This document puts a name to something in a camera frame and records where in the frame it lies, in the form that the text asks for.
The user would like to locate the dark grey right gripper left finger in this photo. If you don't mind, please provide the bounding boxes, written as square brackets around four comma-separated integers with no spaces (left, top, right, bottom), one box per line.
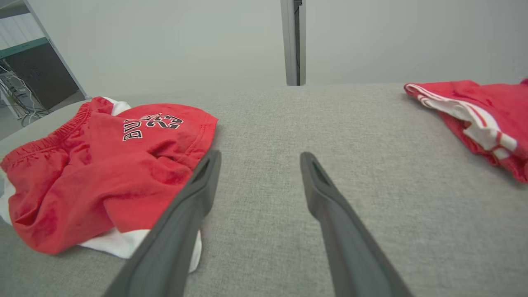
[103,149,222,297]

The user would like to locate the white floor cables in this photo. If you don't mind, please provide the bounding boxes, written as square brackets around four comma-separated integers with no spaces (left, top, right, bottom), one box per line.
[0,62,50,126]

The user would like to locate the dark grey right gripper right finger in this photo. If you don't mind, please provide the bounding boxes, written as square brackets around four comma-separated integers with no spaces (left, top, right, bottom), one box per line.
[300,152,413,297]

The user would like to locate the grey partition post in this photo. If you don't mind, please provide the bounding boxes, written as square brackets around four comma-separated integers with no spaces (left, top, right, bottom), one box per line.
[280,0,306,86]

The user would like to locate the grey metal table leg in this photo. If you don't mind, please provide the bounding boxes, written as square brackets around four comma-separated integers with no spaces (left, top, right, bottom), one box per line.
[23,0,92,100]

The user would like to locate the dark grey cabinet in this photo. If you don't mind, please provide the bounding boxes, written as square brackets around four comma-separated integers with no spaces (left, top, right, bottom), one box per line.
[0,38,81,110]

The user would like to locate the red shorts white stripe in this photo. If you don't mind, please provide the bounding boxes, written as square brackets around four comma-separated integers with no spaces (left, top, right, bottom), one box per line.
[0,97,218,273]

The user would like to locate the red Bulls 23 jersey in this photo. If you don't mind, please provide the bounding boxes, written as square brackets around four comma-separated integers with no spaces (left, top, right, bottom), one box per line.
[404,78,528,183]

